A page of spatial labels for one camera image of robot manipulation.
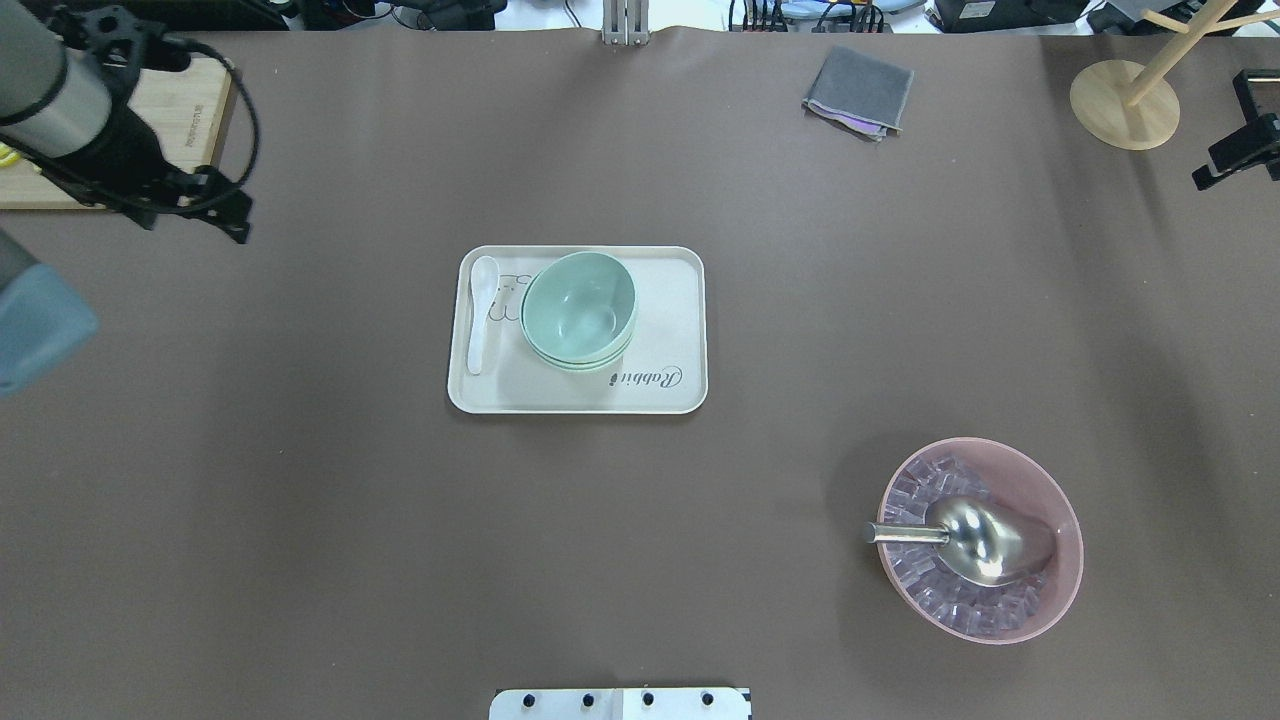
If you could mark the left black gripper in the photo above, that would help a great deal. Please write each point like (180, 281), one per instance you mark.
(128, 147)

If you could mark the yellow plastic knife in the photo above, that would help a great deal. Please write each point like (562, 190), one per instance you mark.
(13, 162)

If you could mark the dark wooden tray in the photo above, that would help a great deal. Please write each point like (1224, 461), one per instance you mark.
(1257, 91)

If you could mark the green bowl on tray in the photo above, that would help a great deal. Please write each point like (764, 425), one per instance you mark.
(582, 367)

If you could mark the grey folded cloth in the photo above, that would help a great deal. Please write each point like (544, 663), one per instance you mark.
(860, 92)

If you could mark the metal ice scoop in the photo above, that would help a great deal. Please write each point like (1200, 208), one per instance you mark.
(982, 542)

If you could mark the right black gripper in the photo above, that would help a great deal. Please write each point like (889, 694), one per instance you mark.
(1243, 150)

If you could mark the pink bowl with ice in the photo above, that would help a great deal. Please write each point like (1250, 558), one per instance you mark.
(986, 469)

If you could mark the wooden cup stand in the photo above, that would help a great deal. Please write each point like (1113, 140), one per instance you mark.
(1130, 105)

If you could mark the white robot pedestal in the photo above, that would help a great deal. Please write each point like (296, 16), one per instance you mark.
(695, 702)

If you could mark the wooden cutting board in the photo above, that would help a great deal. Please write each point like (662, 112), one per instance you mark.
(186, 111)

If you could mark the white ceramic spoon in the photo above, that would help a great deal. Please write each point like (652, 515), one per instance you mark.
(483, 286)

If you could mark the beige rabbit tray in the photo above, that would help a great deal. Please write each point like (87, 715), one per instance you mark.
(665, 371)

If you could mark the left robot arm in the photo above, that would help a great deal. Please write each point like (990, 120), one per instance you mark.
(67, 83)

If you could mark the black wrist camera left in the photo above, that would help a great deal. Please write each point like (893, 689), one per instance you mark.
(118, 40)

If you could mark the green bowl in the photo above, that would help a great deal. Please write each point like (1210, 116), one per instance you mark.
(579, 332)
(580, 277)
(582, 367)

